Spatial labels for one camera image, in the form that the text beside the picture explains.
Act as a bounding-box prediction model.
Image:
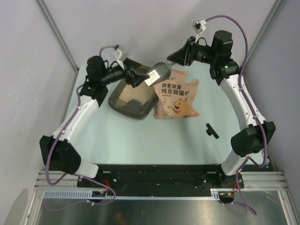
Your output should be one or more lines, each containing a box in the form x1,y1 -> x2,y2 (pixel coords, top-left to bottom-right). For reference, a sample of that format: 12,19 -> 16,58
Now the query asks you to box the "aluminium rail right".
241,172 -> 289,191

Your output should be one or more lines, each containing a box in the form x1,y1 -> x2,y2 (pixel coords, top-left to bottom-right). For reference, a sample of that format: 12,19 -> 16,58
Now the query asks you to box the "silver metal scoop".
145,62 -> 176,86

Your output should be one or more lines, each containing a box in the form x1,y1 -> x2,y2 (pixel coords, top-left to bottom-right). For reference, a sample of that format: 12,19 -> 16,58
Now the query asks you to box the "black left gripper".
101,58 -> 150,89

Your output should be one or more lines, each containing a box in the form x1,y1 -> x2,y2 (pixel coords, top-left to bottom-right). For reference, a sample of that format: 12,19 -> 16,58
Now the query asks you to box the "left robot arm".
39,56 -> 149,188

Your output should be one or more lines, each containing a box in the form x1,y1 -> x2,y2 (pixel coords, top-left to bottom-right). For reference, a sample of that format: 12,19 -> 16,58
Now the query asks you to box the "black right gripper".
167,37 -> 218,67

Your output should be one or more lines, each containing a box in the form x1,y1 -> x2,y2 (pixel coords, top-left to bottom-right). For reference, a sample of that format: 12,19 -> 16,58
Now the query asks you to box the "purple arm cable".
203,15 -> 270,216
43,44 -> 118,210

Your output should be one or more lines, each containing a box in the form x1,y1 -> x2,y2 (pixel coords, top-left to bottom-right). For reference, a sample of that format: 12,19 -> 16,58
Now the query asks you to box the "pink cat litter bag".
154,69 -> 199,119

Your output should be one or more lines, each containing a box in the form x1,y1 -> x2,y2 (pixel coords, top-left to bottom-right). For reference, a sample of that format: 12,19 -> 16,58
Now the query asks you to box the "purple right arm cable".
203,15 -> 270,216

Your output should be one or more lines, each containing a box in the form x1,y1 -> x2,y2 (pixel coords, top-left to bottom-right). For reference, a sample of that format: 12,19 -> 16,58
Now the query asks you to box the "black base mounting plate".
48,163 -> 275,196

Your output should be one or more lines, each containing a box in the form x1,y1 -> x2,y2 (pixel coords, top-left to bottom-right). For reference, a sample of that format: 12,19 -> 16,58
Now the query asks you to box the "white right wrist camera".
192,20 -> 206,38

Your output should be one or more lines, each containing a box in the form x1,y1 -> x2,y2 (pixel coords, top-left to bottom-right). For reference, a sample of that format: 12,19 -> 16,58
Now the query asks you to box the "grey slotted cable duct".
44,189 -> 229,200

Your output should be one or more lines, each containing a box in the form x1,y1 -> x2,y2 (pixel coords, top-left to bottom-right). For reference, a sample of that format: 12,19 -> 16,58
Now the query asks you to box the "aluminium frame post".
35,0 -> 79,75
239,0 -> 284,69

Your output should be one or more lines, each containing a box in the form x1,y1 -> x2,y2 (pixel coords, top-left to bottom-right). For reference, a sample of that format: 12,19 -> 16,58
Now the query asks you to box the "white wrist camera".
192,20 -> 206,38
112,45 -> 128,62

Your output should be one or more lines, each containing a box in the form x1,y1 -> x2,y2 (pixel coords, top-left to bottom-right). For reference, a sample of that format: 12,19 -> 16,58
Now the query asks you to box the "aluminium frame post left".
35,0 -> 79,75

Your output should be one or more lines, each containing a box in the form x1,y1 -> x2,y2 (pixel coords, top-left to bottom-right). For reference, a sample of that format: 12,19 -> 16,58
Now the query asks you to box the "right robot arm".
167,30 -> 276,188

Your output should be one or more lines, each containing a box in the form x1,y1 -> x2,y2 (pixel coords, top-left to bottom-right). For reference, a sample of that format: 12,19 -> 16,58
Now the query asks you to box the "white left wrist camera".
112,45 -> 128,62

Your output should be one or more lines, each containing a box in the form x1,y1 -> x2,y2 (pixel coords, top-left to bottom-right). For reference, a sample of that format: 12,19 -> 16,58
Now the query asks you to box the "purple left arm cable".
43,44 -> 118,210

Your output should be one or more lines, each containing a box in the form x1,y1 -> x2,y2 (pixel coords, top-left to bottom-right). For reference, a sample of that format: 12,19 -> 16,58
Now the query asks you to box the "aluminium frame post right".
239,0 -> 284,69

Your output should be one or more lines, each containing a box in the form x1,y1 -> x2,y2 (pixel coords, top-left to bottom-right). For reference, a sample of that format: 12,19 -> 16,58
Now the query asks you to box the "black bag sealing clip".
206,123 -> 219,139

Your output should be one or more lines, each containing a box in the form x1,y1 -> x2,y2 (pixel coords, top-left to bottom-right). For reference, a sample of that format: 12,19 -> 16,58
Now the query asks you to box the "brown litter box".
108,79 -> 158,120

